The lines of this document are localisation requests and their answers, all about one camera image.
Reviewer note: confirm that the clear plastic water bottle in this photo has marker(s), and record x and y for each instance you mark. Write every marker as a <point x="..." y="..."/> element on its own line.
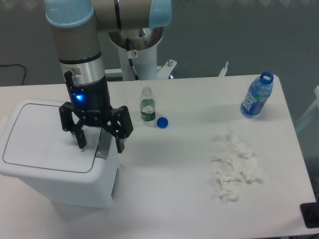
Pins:
<point x="147" y="106"/>

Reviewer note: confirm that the blue bottle cap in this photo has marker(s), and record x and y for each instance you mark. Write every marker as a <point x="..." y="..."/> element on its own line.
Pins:
<point x="162" y="122"/>

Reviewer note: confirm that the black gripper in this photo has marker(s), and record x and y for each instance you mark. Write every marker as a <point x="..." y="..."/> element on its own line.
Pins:
<point x="90" y="105"/>

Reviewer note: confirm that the white plastic trash can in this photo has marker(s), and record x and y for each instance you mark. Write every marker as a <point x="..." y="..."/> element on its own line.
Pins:
<point x="91" y="189"/>

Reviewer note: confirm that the crumpled white tissue paper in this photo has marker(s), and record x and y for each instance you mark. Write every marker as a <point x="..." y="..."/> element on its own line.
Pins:
<point x="237" y="165"/>

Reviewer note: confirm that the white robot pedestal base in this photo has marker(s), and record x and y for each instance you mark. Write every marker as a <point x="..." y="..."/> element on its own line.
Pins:
<point x="138" y="54"/>

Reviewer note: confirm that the white trash can lid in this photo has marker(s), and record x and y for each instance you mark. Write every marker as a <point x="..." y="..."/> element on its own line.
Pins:
<point x="33" y="137"/>

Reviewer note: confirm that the black device at edge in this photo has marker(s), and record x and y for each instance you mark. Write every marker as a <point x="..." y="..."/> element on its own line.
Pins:
<point x="310" y="213"/>

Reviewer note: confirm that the blue plastic drink bottle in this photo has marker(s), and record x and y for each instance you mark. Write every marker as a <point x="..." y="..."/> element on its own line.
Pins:
<point x="257" y="95"/>

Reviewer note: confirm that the white frame at right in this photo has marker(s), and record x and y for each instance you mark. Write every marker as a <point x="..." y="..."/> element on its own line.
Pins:
<point x="309" y="114"/>

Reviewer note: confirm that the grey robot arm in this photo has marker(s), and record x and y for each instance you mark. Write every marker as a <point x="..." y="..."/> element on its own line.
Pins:
<point x="134" y="26"/>

